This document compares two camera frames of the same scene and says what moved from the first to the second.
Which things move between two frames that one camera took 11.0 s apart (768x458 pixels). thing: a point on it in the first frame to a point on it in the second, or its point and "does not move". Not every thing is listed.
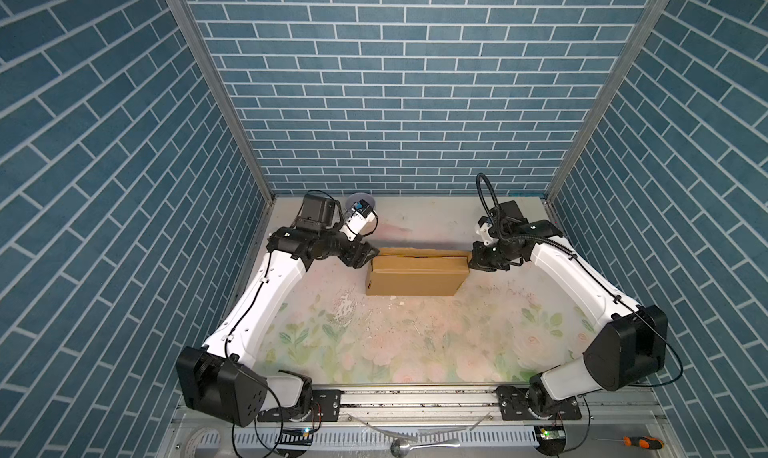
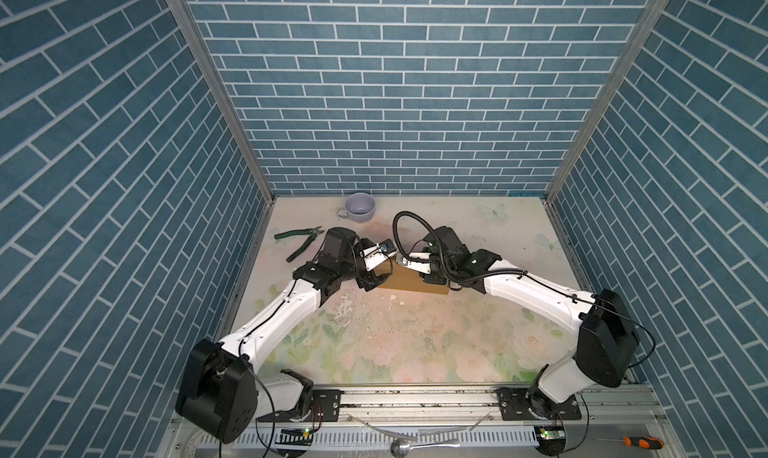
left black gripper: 356,254 to 369,280
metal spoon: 401,448 does not move
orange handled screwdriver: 643,442 does not move
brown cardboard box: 418,271 does not move
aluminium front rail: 597,404 does not move
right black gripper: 476,261 to 434,279
